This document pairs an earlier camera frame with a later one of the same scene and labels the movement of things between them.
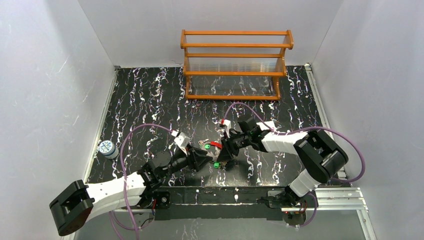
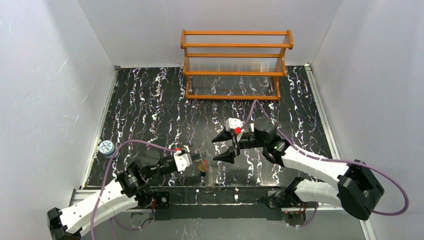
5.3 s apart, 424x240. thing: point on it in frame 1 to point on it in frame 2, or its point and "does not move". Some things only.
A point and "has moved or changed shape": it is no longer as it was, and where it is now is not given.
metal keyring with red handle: [214, 143] has moved or changed shape
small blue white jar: [108, 149] does not move
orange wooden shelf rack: [234, 65] does not move
